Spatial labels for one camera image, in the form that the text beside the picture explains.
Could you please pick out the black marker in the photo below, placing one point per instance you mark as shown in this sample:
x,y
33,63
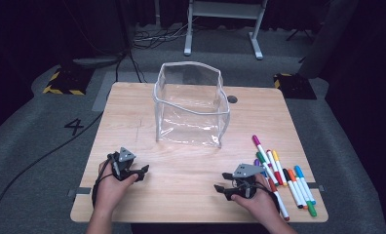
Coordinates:
x,y
286,175

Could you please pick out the grey tape piece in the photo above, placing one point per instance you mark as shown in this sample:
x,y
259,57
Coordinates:
x,y
319,187
80,191

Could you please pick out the orange marker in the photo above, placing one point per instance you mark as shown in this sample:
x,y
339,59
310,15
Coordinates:
x,y
291,173

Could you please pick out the white metal stand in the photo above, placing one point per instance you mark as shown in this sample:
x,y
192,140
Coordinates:
x,y
188,39

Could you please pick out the clear plastic zipper pouch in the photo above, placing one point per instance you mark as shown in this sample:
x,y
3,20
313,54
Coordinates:
x,y
187,126

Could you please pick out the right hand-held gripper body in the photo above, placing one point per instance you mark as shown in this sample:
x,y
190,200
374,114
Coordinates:
x,y
243,170

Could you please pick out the black yellow striped base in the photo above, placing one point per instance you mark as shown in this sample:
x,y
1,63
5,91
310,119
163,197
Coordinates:
x,y
295,87
67,83

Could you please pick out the dark curtain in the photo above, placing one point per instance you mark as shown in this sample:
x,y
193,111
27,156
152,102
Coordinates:
x,y
19,48
376,97

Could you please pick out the magenta marker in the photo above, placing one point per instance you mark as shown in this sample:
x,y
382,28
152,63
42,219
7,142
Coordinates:
x,y
256,140

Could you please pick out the black tripod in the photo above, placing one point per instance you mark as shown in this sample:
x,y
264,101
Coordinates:
x,y
296,35

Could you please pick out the light blue marker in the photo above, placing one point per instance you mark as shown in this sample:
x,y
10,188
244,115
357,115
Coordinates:
x,y
299,170

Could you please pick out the yellow marker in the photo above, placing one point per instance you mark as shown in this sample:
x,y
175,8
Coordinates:
x,y
275,155

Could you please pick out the dark blue marker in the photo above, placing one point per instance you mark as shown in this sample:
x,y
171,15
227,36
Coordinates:
x,y
264,174

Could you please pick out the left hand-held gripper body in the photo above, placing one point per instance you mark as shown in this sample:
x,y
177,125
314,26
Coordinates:
x,y
126,155

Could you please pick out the brick red marker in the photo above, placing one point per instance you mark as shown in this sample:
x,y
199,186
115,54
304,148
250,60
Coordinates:
x,y
282,204

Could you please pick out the person's left hand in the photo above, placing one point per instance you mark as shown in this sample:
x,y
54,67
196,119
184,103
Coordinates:
x,y
108,191

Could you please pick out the person's right hand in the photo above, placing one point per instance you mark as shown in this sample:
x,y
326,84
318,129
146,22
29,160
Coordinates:
x,y
262,201

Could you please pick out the dark green marker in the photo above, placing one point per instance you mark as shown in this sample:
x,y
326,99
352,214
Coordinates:
x,y
262,158

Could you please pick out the purple marker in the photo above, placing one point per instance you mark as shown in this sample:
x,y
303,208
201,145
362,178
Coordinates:
x,y
256,161

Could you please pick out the grey flat stand base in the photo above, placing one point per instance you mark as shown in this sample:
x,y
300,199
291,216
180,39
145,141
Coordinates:
x,y
96,61

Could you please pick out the light green marker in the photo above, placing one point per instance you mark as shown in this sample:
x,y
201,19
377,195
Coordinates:
x,y
312,210

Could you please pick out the grey leaning post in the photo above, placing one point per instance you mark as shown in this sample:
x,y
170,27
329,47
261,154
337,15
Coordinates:
x,y
327,39

